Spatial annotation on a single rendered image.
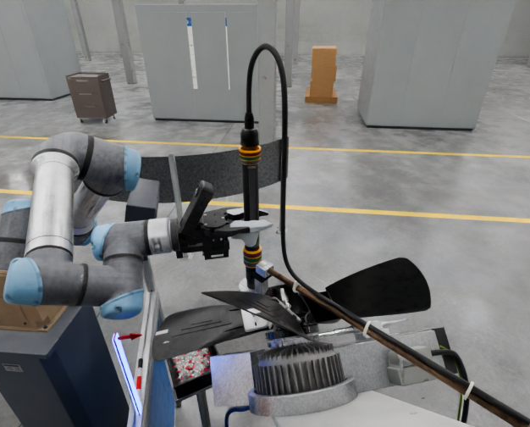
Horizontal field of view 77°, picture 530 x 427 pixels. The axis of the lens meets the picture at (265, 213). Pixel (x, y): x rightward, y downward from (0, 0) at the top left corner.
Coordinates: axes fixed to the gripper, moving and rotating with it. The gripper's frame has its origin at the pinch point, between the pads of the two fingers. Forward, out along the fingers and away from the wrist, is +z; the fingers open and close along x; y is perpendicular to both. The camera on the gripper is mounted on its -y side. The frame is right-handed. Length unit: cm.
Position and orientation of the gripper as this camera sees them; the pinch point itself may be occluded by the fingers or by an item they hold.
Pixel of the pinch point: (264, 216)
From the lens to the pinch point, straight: 73.8
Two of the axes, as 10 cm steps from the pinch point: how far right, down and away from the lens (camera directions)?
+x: 2.0, 4.9, -8.5
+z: 9.8, -1.0, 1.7
